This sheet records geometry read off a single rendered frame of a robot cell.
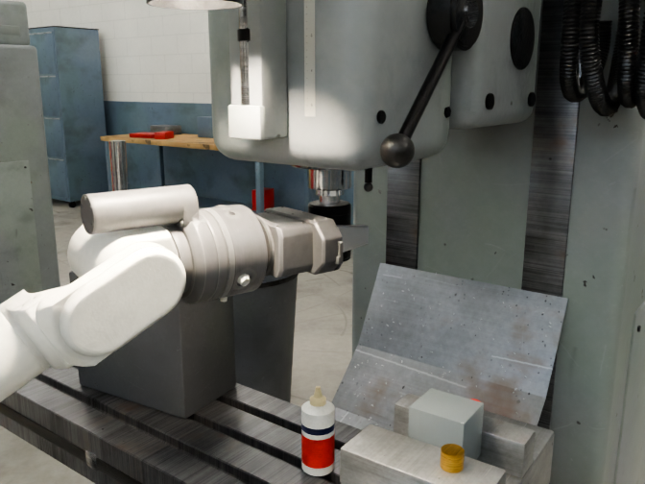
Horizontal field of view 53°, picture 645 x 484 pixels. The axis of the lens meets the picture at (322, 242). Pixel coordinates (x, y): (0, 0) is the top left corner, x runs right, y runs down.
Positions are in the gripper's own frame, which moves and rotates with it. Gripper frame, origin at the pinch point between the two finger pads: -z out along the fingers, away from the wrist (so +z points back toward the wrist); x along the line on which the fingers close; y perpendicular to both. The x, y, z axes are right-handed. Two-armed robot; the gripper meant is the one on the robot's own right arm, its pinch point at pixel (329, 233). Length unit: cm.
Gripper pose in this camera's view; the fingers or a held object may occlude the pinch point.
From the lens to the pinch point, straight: 71.1
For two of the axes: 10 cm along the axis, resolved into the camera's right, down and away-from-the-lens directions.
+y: -0.1, 9.7, 2.3
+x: -6.2, -1.9, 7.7
